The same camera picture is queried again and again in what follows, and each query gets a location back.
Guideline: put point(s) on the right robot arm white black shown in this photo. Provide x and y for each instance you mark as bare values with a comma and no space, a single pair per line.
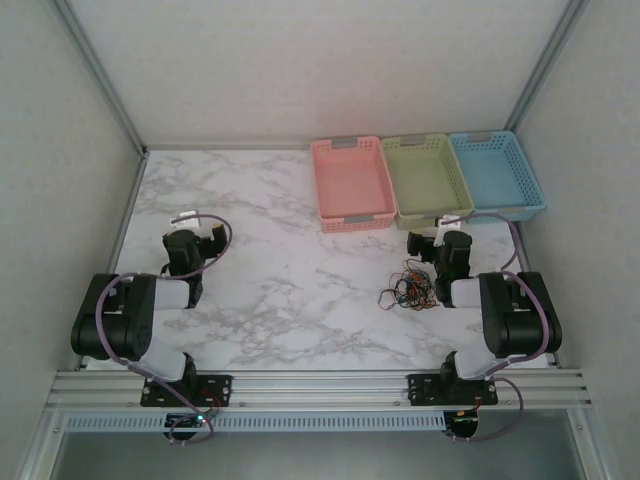
520,320

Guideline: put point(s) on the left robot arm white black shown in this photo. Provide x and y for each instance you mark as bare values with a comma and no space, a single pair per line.
117,320

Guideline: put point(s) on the green plastic basket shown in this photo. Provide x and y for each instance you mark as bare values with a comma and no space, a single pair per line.
430,180

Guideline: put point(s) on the pink plastic basket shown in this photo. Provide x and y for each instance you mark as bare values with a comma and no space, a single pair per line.
352,182

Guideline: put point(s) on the blue plastic basket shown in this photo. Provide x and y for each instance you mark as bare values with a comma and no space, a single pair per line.
495,172

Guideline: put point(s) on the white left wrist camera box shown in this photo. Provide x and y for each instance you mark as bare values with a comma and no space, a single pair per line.
185,217

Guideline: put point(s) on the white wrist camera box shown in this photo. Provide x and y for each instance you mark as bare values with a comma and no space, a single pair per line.
185,217
448,220

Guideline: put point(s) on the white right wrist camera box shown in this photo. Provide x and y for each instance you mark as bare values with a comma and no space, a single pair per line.
448,220

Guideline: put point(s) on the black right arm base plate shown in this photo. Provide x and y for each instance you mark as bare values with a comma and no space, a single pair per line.
425,387

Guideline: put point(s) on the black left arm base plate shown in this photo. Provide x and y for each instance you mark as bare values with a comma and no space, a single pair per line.
215,387

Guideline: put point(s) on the aluminium mounting rail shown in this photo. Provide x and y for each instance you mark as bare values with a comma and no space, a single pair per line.
320,387

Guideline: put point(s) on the aluminium frame post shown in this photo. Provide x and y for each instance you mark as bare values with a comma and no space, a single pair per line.
547,65
100,80

